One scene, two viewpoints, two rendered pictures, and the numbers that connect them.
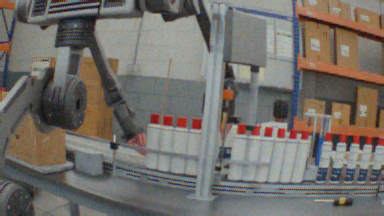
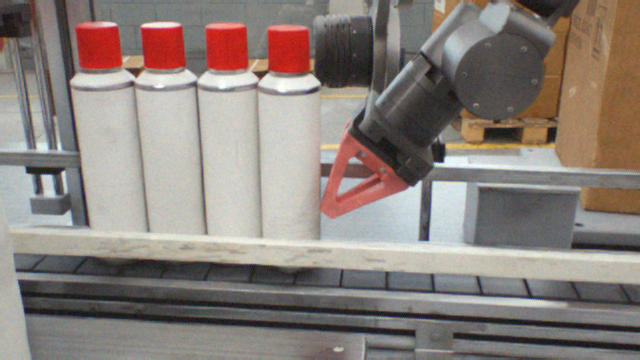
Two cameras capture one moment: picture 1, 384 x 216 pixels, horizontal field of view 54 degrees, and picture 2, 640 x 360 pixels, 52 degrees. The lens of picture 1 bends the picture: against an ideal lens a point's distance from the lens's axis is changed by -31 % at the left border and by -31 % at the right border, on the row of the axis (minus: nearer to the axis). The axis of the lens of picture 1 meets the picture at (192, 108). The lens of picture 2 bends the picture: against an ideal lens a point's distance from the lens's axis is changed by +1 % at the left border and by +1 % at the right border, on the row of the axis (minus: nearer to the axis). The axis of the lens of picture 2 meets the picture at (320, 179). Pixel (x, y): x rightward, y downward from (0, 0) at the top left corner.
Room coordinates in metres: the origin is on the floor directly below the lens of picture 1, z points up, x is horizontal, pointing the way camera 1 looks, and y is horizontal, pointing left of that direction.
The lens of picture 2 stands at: (2.44, 0.05, 1.15)
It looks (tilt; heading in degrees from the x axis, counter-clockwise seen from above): 20 degrees down; 168
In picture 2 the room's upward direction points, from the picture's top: straight up
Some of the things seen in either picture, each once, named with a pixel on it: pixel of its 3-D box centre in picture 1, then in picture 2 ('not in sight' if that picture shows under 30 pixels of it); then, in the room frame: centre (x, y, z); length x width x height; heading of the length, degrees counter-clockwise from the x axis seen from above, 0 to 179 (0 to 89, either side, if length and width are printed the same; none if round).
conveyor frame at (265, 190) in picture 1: (203, 183); (78, 273); (1.86, -0.07, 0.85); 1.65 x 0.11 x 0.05; 72
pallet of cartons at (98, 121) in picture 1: (67, 116); not in sight; (5.48, 1.46, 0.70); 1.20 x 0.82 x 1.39; 84
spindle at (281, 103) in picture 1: (278, 128); not in sight; (2.38, -0.42, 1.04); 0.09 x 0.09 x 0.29
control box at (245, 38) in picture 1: (241, 38); not in sight; (1.75, -0.14, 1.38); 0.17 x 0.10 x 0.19; 127
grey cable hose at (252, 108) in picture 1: (253, 97); not in sight; (1.71, -0.19, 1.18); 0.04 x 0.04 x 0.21
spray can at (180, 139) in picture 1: (180, 146); (172, 146); (1.89, 0.03, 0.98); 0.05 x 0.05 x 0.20
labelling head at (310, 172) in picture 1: (314, 147); not in sight; (1.82, -0.50, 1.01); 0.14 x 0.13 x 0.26; 72
